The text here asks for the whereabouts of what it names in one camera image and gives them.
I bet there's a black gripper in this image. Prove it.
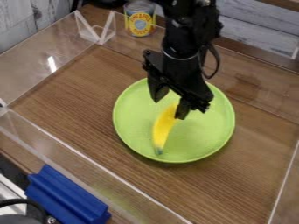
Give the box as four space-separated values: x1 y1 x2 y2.
143 49 213 120

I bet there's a yellow toy banana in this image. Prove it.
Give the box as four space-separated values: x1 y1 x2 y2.
152 103 177 155

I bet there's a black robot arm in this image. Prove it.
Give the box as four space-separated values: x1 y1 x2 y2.
143 0 223 120

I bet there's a green round plate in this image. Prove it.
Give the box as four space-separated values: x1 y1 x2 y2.
112 79 236 164

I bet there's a yellow labelled tin can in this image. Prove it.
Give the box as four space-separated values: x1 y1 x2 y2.
124 0 155 38

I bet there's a blue plastic clamp block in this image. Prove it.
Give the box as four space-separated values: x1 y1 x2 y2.
25 165 111 224

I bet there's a clear acrylic triangle bracket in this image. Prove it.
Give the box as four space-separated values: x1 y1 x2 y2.
73 10 116 46

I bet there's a clear acrylic enclosure wall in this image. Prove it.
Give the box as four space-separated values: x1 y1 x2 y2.
0 11 192 224

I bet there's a black cable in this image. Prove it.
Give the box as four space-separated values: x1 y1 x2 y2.
0 198 51 224

